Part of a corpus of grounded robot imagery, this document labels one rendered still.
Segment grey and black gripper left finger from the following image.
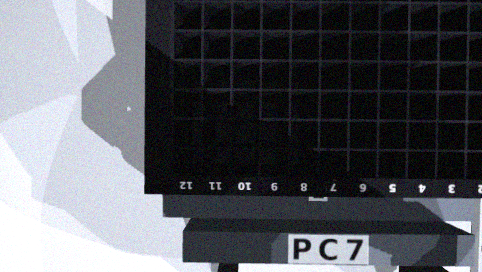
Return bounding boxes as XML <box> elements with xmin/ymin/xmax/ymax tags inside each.
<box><xmin>217</xmin><ymin>263</ymin><xmax>239</xmax><ymax>272</ymax></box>

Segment black deep-well block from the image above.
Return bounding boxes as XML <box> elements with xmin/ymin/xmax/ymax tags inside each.
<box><xmin>144</xmin><ymin>0</ymin><xmax>482</xmax><ymax>199</ymax></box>

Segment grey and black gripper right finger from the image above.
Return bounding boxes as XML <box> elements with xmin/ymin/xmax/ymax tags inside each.
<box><xmin>398</xmin><ymin>266</ymin><xmax>449</xmax><ymax>272</ymax></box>

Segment dark grey plate carrier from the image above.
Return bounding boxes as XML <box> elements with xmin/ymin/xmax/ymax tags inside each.
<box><xmin>163</xmin><ymin>195</ymin><xmax>475</xmax><ymax>267</ymax></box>

